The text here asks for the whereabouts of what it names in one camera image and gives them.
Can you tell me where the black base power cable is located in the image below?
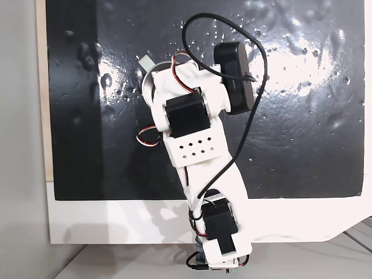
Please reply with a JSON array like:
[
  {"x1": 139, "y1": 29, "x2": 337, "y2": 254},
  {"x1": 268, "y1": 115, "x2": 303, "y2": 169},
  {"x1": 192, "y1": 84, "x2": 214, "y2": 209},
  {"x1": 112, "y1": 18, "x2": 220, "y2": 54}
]
[{"x1": 185, "y1": 251, "x2": 210, "y2": 273}]

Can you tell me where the red white black servo wire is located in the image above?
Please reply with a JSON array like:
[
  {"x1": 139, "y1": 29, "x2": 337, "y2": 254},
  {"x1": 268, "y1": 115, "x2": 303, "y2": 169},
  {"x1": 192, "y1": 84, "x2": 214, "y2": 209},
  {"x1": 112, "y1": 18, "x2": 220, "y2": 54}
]
[
  {"x1": 183, "y1": 167, "x2": 210, "y2": 240},
  {"x1": 170, "y1": 51, "x2": 205, "y2": 95},
  {"x1": 136, "y1": 123, "x2": 162, "y2": 148}
]

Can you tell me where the pale green steel mug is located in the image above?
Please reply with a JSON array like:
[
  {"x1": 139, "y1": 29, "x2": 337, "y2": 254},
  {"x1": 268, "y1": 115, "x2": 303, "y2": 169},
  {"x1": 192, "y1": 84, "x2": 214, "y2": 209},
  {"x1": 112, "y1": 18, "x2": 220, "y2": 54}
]
[{"x1": 138, "y1": 55, "x2": 176, "y2": 109}]

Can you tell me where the black camera cable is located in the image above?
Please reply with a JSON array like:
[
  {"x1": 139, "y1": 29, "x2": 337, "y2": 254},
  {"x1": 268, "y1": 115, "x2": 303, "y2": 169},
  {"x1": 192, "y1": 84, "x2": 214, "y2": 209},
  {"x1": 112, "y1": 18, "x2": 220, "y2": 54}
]
[{"x1": 182, "y1": 12, "x2": 269, "y2": 202}]

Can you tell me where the black oval camera box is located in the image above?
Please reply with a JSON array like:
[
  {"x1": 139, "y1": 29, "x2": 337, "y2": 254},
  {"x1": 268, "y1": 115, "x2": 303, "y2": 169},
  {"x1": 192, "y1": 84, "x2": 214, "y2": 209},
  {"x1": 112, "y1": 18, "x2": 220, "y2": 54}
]
[{"x1": 213, "y1": 41, "x2": 257, "y2": 116}]

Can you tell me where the black table mat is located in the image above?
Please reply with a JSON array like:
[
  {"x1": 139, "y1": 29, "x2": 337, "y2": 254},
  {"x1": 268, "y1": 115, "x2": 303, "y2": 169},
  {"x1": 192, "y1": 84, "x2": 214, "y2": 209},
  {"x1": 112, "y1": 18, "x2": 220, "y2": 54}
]
[{"x1": 45, "y1": 0, "x2": 366, "y2": 201}]

